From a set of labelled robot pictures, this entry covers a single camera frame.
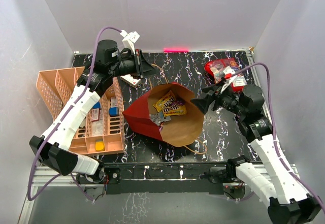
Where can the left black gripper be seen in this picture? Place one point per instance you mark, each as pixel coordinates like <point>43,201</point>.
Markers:
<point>146,69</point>

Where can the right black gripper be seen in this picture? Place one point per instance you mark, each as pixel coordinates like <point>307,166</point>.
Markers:
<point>203,103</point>

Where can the large red snack bag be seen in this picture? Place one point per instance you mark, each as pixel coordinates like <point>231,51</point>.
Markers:
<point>216,67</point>

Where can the yellow candy packet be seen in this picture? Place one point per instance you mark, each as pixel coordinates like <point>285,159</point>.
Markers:
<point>164,101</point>

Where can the red paper bag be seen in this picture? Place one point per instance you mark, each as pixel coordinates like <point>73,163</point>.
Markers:
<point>181,131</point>

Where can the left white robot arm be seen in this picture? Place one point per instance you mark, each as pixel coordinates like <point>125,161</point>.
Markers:
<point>52,147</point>

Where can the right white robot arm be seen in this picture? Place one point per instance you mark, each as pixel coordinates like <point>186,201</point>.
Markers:
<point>286,199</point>

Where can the small white box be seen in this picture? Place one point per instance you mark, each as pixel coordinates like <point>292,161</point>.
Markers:
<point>130,80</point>

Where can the brown candy packet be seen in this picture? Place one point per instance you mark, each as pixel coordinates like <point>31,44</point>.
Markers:
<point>176,109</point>

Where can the silver snack packet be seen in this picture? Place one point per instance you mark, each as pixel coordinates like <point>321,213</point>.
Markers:
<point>159,119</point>

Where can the blue item in basket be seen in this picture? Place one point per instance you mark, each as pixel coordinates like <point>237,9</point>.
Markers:
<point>113,111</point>

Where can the red white packet in basket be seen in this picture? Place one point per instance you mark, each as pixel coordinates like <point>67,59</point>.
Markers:
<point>95,114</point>

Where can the peach plastic organizer basket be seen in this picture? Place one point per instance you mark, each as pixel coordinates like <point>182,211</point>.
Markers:
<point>56,87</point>

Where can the yellow sponge block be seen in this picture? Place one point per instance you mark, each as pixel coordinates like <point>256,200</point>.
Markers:
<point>99,145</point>

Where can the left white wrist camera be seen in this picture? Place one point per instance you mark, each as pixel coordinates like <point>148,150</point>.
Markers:
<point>129,39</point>

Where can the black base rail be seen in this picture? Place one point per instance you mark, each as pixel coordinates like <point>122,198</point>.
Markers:
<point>166,178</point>

